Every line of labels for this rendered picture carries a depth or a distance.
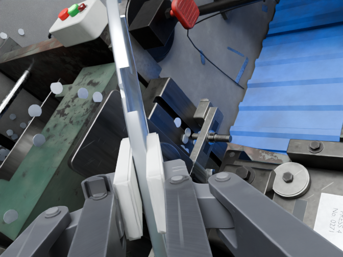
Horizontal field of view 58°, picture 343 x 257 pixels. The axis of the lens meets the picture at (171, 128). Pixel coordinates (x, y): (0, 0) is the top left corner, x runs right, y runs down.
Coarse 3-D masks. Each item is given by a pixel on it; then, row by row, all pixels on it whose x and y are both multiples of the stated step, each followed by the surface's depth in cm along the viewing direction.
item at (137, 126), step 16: (112, 0) 20; (112, 16) 19; (112, 32) 18; (128, 32) 38; (112, 48) 18; (128, 48) 40; (128, 64) 17; (128, 80) 26; (128, 96) 21; (128, 112) 18; (144, 112) 45; (128, 128) 17; (144, 128) 25; (144, 144) 17; (144, 160) 17; (144, 176) 17; (144, 192) 17; (144, 208) 17; (160, 240) 18; (160, 256) 18
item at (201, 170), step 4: (192, 160) 65; (196, 164) 64; (192, 168) 63; (196, 168) 64; (200, 168) 65; (192, 172) 64; (196, 172) 64; (200, 172) 65; (204, 172) 67; (192, 176) 63; (196, 176) 64; (200, 176) 66; (204, 176) 67; (192, 180) 64; (196, 180) 64; (200, 180) 66; (204, 180) 67
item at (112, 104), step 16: (112, 96) 48; (96, 112) 47; (112, 112) 48; (96, 128) 46; (112, 128) 48; (80, 144) 44; (96, 144) 46; (112, 144) 48; (160, 144) 55; (80, 160) 44; (96, 160) 46; (112, 160) 48
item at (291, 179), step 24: (240, 168) 48; (264, 168) 50; (288, 168) 46; (312, 168) 46; (264, 192) 45; (288, 192) 44; (312, 192) 44; (336, 192) 42; (312, 216) 42; (336, 216) 40; (216, 240) 48; (336, 240) 39
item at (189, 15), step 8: (176, 0) 61; (184, 0) 63; (192, 0) 65; (176, 8) 61; (184, 8) 63; (192, 8) 65; (176, 16) 63; (184, 16) 63; (192, 16) 65; (184, 24) 64; (192, 24) 65
